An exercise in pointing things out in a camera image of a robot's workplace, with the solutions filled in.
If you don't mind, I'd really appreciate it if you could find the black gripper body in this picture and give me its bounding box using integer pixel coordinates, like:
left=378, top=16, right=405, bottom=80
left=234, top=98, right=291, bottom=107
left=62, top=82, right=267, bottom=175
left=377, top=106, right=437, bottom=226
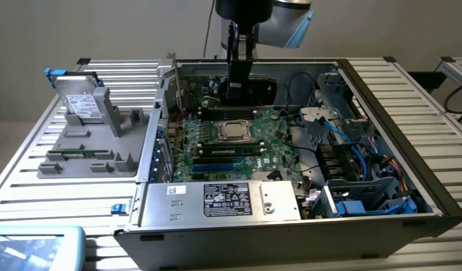
left=215, top=0, right=274, bottom=35

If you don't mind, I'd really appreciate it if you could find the black RAM slot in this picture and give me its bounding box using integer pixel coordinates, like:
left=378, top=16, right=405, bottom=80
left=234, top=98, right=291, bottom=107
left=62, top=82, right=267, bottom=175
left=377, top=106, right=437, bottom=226
left=196, top=141, right=265, bottom=150
left=198, top=106, right=257, bottom=113
left=198, top=112, right=257, bottom=121

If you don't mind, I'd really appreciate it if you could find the silver CPU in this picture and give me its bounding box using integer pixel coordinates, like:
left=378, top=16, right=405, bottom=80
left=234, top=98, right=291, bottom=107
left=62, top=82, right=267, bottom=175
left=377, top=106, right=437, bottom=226
left=219, top=123, right=250, bottom=139

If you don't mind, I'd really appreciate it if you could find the silver CPU chip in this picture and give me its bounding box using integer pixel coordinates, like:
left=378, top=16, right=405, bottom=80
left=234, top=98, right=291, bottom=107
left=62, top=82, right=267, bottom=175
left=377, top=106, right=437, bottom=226
left=212, top=119, right=257, bottom=143

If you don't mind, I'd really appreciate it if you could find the green motherboard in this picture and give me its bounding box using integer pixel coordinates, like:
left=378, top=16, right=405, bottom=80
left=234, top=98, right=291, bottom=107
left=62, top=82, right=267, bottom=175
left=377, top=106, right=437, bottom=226
left=166, top=106, right=303, bottom=185

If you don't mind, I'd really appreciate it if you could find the grey metal disk bay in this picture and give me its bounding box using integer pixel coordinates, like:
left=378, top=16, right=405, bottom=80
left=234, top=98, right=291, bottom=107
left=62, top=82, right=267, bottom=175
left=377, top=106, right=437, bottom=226
left=301, top=71, right=370, bottom=145

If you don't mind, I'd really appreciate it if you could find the RAM stick with white label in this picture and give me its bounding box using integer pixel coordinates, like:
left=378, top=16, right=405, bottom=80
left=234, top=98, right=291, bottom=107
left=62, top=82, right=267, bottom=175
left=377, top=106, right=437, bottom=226
left=198, top=148, right=265, bottom=157

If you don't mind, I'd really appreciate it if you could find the black expansion slot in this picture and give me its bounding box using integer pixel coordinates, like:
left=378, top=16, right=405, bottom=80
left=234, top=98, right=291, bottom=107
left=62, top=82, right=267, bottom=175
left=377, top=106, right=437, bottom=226
left=191, top=171, right=234, bottom=180
left=192, top=157, right=236, bottom=166

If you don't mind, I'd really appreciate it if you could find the blue expansion slot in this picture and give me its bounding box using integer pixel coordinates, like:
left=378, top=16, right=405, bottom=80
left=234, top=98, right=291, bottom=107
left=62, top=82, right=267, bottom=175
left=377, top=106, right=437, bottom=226
left=191, top=164, right=236, bottom=172

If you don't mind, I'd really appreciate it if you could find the silver chipset heat sink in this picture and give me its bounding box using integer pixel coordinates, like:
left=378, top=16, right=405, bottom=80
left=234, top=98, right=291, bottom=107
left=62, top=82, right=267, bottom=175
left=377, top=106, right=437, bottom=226
left=253, top=170, right=285, bottom=182

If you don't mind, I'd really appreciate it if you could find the silver hard disk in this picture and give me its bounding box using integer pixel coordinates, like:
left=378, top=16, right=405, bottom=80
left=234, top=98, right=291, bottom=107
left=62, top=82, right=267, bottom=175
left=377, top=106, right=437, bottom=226
left=51, top=73, right=104, bottom=120

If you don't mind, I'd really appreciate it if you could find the silver power supply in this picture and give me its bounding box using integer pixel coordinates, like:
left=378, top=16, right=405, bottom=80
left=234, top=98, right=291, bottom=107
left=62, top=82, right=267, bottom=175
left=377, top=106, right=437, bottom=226
left=138, top=180, right=303, bottom=227

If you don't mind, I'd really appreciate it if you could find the green RAM stick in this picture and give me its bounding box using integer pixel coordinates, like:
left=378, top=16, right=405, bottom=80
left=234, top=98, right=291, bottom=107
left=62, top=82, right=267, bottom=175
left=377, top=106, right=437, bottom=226
left=59, top=150, right=100, bottom=158

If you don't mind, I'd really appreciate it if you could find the grey parts rack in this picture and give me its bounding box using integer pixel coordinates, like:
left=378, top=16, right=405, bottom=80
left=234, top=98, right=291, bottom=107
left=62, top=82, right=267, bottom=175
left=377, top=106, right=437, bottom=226
left=36, top=86, right=154, bottom=180

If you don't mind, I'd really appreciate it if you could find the blue disk carrier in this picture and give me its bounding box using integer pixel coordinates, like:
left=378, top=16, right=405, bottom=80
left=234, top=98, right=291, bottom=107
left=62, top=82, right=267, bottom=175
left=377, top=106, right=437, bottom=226
left=334, top=196, right=419, bottom=218

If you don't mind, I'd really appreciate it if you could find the metal slat side table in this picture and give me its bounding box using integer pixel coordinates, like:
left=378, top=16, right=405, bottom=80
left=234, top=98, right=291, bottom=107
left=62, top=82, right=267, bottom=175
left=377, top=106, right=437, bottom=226
left=434, top=56, right=462, bottom=94

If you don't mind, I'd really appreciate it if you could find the open black PC case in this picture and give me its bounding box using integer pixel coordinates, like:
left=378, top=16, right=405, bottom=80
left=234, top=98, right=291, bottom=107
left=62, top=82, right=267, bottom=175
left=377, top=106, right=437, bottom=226
left=112, top=57, right=462, bottom=271

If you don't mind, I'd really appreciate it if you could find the blue-framed tablet screen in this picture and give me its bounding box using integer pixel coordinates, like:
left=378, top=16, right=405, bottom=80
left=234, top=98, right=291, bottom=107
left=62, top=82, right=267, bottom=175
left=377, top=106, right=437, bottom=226
left=0, top=225, right=86, bottom=271

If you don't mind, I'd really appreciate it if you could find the black wire loop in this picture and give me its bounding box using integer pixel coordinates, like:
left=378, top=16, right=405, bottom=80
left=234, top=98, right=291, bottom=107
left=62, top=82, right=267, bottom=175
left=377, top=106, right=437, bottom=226
left=286, top=72, right=319, bottom=114

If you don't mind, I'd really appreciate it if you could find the thin hanging cable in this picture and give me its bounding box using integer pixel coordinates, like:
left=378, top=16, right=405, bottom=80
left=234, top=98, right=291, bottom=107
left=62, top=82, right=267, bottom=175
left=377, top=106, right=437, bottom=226
left=203, top=0, right=216, bottom=60

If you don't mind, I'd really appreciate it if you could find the blue wire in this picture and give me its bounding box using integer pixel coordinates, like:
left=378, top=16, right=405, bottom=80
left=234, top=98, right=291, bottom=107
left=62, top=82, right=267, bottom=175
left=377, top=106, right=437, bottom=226
left=313, top=115, right=370, bottom=177

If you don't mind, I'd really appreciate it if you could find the blue disk bracket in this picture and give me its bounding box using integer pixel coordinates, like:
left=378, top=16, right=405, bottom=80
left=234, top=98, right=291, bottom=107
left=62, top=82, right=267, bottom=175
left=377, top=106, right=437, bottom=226
left=44, top=67, right=106, bottom=87

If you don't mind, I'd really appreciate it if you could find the red and yellow wire bundle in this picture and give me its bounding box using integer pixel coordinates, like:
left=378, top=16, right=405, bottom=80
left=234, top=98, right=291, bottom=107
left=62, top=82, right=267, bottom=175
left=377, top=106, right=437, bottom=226
left=379, top=154, right=414, bottom=200

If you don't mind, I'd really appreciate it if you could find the thick black cable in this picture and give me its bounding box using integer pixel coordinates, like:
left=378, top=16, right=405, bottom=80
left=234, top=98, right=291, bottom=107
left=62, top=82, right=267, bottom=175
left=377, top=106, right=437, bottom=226
left=443, top=81, right=462, bottom=123

